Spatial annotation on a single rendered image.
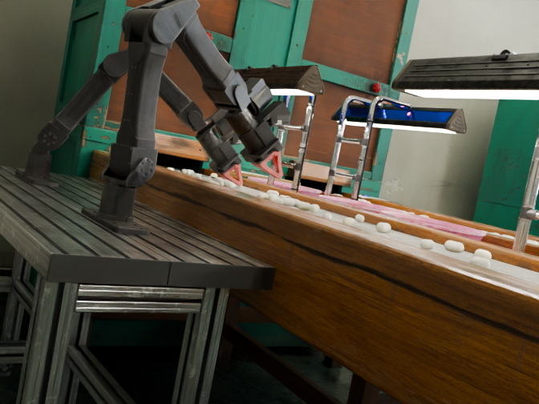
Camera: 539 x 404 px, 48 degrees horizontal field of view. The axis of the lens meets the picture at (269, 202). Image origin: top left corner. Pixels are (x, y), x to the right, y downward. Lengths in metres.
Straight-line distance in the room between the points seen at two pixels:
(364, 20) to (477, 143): 2.33
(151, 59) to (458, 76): 0.57
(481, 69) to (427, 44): 3.21
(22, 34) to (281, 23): 1.17
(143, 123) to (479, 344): 0.74
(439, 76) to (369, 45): 1.55
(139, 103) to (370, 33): 1.74
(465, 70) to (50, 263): 0.80
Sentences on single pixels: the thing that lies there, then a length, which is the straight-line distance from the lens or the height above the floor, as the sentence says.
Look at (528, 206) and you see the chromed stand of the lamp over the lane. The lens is 1.29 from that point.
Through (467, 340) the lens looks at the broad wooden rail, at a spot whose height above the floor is 0.69.
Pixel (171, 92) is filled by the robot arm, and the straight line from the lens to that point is 1.76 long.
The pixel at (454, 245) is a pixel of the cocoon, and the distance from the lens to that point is 1.23.
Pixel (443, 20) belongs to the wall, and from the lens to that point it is 4.52.
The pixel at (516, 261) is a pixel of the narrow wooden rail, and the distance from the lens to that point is 1.22.
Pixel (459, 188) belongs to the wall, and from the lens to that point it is 4.80.
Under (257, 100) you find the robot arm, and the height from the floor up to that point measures 0.97.
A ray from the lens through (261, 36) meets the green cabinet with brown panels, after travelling 2.47.
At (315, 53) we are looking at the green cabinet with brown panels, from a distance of 2.60.
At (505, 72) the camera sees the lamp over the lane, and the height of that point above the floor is 1.07.
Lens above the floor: 0.85
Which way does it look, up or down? 4 degrees down
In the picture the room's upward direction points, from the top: 11 degrees clockwise
